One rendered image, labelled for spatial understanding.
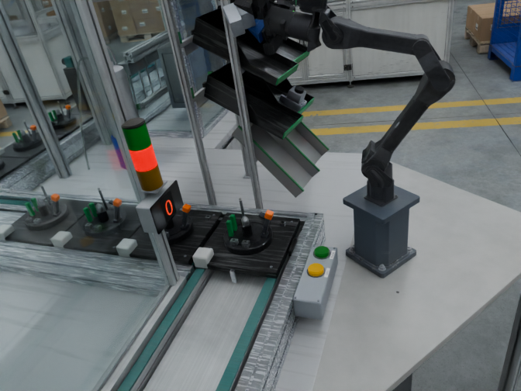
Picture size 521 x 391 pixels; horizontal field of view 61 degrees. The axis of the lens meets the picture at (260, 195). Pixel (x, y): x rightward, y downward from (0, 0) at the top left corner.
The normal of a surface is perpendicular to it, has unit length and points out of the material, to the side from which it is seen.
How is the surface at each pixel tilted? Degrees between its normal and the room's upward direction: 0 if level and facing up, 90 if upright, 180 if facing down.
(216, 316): 0
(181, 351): 0
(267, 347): 0
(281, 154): 45
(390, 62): 90
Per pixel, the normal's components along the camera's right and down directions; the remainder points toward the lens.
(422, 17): -0.16, 0.55
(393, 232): 0.58, 0.36
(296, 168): 0.51, -0.48
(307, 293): -0.14, -0.84
